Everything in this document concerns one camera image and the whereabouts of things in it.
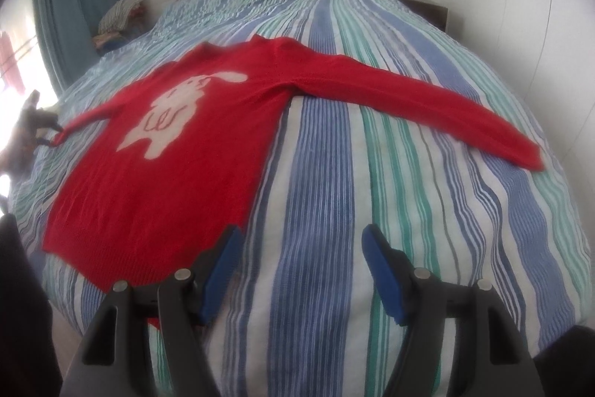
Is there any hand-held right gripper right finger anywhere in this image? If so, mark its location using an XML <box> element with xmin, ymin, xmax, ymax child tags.
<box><xmin>363</xmin><ymin>224</ymin><xmax>544</xmax><ymax>397</ymax></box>

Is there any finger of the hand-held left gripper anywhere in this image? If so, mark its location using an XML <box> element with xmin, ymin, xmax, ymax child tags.
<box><xmin>36</xmin><ymin>111</ymin><xmax>64</xmax><ymax>147</ymax></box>

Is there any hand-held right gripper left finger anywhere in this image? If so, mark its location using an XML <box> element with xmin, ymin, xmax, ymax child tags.
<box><xmin>60</xmin><ymin>226</ymin><xmax>245</xmax><ymax>397</ymax></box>

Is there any red knit sweater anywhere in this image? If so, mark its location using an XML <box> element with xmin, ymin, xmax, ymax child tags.
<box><xmin>43</xmin><ymin>34</ymin><xmax>548</xmax><ymax>292</ymax></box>

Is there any pile of mixed clothes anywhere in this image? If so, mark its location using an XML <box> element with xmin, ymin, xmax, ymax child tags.
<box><xmin>93</xmin><ymin>0</ymin><xmax>147</xmax><ymax>52</ymax></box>

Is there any striped bed cover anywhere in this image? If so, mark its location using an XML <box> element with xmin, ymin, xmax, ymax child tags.
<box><xmin>9</xmin><ymin>0</ymin><xmax>587</xmax><ymax>397</ymax></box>

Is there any dark wooden nightstand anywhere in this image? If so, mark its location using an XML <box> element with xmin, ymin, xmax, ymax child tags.
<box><xmin>397</xmin><ymin>0</ymin><xmax>449</xmax><ymax>33</ymax></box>

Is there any white wardrobe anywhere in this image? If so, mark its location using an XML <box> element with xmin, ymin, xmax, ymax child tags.
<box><xmin>446</xmin><ymin>0</ymin><xmax>595</xmax><ymax>163</ymax></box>

